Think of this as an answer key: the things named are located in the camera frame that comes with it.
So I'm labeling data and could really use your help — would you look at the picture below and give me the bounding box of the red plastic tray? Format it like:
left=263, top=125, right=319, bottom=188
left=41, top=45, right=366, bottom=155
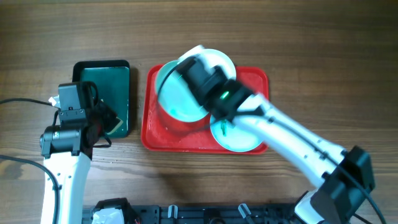
left=141, top=64, right=269, bottom=155

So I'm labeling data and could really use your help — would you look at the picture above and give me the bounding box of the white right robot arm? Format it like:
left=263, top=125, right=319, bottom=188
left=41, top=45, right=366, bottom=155
left=205, top=80, right=375, bottom=223

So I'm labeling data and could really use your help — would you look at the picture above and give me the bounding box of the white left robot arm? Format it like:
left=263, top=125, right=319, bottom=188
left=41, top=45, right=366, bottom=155
left=40, top=100, right=122, bottom=223

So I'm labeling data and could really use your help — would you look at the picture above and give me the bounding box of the white plate back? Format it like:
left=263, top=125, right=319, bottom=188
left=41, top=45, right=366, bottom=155
left=178, top=45, right=236, bottom=80

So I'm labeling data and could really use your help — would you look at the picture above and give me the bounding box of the black tray with green water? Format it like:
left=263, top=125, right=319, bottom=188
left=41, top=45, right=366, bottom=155
left=72, top=60, right=130, bottom=139

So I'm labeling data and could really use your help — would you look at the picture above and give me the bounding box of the light blue plate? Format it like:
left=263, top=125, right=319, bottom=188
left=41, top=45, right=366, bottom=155
left=159, top=71, right=208, bottom=123
left=210, top=116, right=264, bottom=153

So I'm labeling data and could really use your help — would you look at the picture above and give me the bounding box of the green yellow sponge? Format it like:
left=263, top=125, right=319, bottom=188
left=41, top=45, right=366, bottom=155
left=98, top=100, right=123, bottom=135

